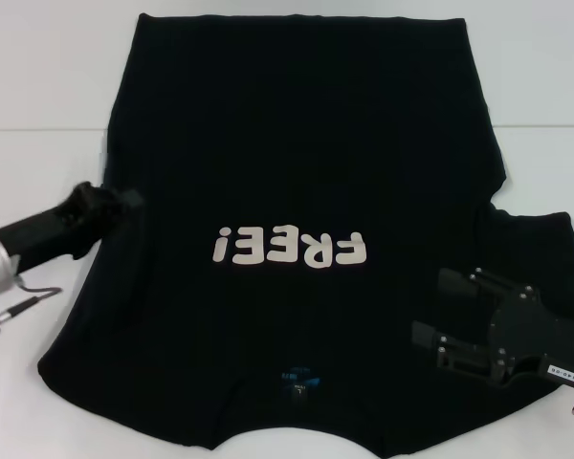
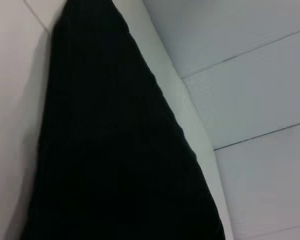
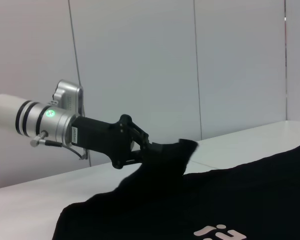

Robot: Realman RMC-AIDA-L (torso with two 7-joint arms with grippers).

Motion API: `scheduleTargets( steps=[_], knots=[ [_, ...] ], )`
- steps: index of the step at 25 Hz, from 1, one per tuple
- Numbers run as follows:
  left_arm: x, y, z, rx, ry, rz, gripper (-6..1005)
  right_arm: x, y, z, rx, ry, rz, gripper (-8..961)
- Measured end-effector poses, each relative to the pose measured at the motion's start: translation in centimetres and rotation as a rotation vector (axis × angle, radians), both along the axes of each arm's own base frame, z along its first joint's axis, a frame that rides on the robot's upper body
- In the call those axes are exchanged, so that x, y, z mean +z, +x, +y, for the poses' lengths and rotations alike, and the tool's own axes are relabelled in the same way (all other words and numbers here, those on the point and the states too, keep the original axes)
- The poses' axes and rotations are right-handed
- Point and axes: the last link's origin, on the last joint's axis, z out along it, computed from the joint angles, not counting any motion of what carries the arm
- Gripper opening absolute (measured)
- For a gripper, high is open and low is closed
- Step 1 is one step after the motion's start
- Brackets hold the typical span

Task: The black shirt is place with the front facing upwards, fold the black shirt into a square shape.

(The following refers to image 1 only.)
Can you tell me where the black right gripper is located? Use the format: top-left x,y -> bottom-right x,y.
410,266 -> 574,389

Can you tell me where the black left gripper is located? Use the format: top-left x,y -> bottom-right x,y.
0,181 -> 145,277

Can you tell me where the black t-shirt with FREE print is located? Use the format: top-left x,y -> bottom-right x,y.
35,12 -> 574,459

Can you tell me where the thin dark red cable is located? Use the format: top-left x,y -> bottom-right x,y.
0,280 -> 61,320

